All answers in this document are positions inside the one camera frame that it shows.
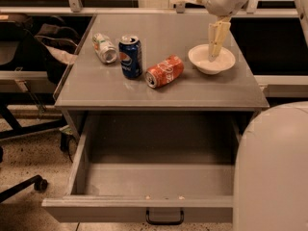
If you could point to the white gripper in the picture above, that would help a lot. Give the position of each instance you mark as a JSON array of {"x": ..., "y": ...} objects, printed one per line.
[{"x": 219, "y": 29}]

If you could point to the red coke can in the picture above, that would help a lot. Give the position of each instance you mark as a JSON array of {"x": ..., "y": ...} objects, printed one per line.
[{"x": 164, "y": 72}]

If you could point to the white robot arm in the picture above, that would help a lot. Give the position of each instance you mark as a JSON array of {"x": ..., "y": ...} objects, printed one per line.
[{"x": 271, "y": 169}]

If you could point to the blue pepsi can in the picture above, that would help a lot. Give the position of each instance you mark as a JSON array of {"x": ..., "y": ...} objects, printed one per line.
[{"x": 130, "y": 56}]

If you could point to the silver green soda can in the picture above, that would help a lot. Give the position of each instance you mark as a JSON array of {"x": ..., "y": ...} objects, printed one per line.
[{"x": 104, "y": 48}]

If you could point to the open grey top drawer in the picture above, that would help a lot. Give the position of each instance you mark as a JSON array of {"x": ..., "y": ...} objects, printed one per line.
[{"x": 128, "y": 163}]

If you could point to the white bowl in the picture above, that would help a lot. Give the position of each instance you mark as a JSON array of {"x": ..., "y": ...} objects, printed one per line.
[{"x": 199, "y": 57}]

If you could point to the metal window railing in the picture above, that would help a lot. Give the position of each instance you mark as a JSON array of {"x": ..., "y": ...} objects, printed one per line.
[{"x": 128, "y": 4}]

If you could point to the grey cabinet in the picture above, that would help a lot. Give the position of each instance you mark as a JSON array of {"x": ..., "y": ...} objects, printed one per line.
[{"x": 90, "y": 85}]

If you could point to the dark bag with cloth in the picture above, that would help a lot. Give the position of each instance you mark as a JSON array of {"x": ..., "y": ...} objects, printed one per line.
[{"x": 60, "y": 44}]

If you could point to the black office chair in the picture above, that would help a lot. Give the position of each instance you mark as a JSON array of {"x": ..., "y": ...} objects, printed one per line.
[{"x": 18, "y": 49}]

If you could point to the black drawer handle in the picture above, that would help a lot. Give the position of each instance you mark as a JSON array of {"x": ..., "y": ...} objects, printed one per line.
[{"x": 164, "y": 217}]

